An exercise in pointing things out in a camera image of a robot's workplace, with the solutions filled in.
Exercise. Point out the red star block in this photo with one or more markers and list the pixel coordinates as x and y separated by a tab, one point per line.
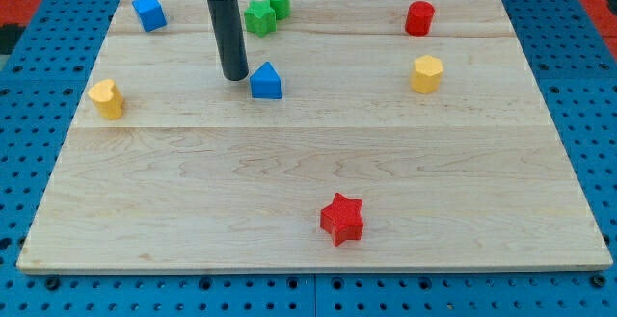
342	219

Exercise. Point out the green star block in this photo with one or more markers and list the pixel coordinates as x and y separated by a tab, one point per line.
260	18

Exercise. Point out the wooden board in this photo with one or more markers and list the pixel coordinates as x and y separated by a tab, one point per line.
198	177

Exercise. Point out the blue triangle block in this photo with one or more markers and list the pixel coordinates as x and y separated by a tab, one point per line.
266	83

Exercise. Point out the yellow hexagon block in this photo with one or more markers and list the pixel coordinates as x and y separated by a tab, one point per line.
427	74

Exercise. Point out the green cylinder block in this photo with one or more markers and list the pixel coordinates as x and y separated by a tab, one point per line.
282	8

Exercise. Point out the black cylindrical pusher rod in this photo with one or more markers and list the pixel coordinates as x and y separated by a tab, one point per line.
228	31

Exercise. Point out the red cylinder block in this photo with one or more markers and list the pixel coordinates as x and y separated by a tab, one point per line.
419	18

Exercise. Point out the blue cube block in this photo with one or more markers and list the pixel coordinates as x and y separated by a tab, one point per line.
150	13

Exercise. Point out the yellow heart block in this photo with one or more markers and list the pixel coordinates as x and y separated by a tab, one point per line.
107	99

